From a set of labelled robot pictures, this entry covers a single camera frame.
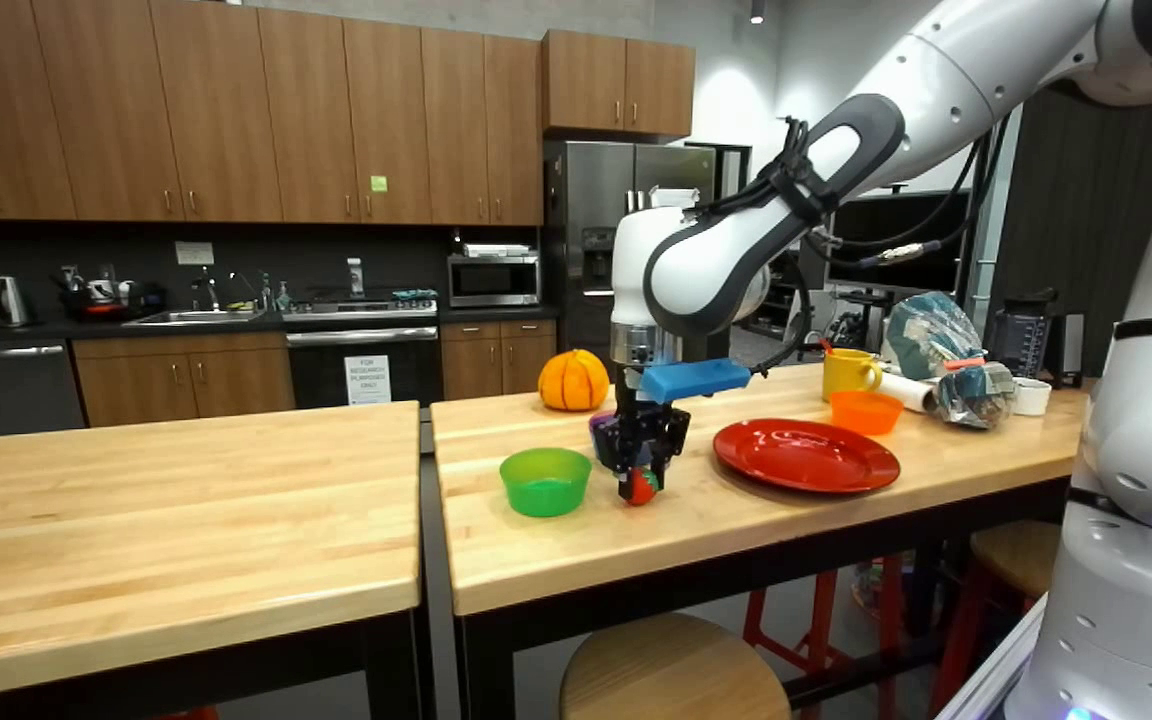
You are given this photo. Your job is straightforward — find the brown wooden wall cabinets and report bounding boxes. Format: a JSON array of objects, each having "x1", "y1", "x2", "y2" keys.
[{"x1": 0, "y1": 0, "x2": 700, "y2": 229}]

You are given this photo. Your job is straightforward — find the black dishwasher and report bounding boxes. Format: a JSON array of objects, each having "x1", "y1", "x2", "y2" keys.
[{"x1": 0, "y1": 341, "x2": 85, "y2": 443}]

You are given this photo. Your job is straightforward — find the white printed mug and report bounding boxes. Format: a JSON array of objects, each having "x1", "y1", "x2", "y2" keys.
[{"x1": 1005, "y1": 372, "x2": 1056, "y2": 421}]

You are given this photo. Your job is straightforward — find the orange plastic bowl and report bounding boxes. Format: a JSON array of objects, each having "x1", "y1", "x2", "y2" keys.
[{"x1": 827, "y1": 387, "x2": 909, "y2": 440}]

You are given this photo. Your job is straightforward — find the round wooden stool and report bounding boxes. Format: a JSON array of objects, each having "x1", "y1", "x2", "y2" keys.
[
  {"x1": 558, "y1": 607, "x2": 796, "y2": 720},
  {"x1": 931, "y1": 514, "x2": 1077, "y2": 711}
]

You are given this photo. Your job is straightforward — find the white paper roll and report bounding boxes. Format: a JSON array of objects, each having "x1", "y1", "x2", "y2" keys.
[{"x1": 875, "y1": 367, "x2": 936, "y2": 414}]

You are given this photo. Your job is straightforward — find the red plate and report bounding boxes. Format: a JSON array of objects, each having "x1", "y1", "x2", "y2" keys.
[{"x1": 713, "y1": 414, "x2": 906, "y2": 500}]

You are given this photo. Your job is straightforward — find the silver microwave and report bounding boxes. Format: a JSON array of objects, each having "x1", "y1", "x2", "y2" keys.
[{"x1": 444, "y1": 247, "x2": 548, "y2": 315}]

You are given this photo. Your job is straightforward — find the clear plastic bread bag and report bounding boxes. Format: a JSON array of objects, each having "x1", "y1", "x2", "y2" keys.
[{"x1": 881, "y1": 288, "x2": 1021, "y2": 434}]

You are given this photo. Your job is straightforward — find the green plastic bowl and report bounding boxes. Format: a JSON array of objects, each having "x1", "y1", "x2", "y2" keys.
[{"x1": 498, "y1": 443, "x2": 598, "y2": 521}]

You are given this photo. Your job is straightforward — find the stainless steel refrigerator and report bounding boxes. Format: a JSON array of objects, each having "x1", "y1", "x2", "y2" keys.
[{"x1": 543, "y1": 136, "x2": 722, "y2": 367}]

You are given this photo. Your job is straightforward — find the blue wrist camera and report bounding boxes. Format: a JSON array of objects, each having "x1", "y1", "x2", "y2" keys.
[{"x1": 638, "y1": 353, "x2": 755, "y2": 407}]

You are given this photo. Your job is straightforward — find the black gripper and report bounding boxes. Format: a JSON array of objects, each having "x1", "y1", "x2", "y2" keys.
[{"x1": 590, "y1": 402, "x2": 698, "y2": 508}]

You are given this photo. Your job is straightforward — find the yellow mug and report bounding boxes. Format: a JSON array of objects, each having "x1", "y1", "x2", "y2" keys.
[{"x1": 820, "y1": 343, "x2": 887, "y2": 402}]

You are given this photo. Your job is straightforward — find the black oven with paper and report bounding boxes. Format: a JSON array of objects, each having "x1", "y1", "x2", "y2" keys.
[{"x1": 285, "y1": 320, "x2": 444, "y2": 407}]

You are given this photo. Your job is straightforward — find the dark translucent water bottle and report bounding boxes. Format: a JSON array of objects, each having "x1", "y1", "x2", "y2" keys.
[{"x1": 984, "y1": 290, "x2": 1056, "y2": 380}]

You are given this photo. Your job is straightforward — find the orange toy pumpkin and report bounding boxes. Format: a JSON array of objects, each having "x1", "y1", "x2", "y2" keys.
[{"x1": 531, "y1": 343, "x2": 615, "y2": 414}]

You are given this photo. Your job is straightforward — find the brown wooden base cabinets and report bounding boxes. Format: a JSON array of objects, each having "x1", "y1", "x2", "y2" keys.
[{"x1": 67, "y1": 315, "x2": 562, "y2": 433}]

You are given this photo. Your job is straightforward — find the black upright device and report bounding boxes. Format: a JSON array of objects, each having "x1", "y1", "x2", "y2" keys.
[{"x1": 1053, "y1": 307, "x2": 1092, "y2": 390}]

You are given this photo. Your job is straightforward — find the white wall outlet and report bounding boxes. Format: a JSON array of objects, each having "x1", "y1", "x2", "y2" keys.
[{"x1": 171, "y1": 235, "x2": 222, "y2": 273}]

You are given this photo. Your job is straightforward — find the red toy strawberry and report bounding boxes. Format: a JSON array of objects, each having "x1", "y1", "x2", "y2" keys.
[{"x1": 621, "y1": 466, "x2": 662, "y2": 511}]

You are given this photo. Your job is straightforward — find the silver kettle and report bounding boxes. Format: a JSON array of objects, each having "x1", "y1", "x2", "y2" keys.
[{"x1": 0, "y1": 273, "x2": 31, "y2": 332}]

